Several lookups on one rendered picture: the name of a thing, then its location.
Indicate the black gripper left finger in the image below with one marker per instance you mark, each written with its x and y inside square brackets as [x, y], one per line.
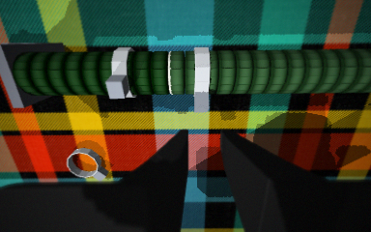
[132, 204]

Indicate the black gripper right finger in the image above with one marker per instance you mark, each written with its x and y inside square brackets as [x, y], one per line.
[274, 195]

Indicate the white clamp band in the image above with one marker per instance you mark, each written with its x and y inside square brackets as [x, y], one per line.
[98, 174]
[117, 83]
[202, 79]

